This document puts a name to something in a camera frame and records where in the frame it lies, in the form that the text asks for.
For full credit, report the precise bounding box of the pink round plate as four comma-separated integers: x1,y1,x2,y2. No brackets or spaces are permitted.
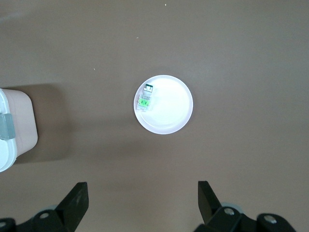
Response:
134,74,194,135

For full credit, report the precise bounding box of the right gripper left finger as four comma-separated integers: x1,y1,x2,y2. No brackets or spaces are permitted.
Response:
0,182,89,232

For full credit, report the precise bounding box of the green push-button switch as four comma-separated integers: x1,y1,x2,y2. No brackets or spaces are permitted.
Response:
137,83,155,112

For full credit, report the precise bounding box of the white lidded storage box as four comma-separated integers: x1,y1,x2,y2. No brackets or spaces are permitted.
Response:
0,88,39,173

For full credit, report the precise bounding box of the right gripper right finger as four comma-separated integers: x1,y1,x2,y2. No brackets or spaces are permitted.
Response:
193,180,297,232

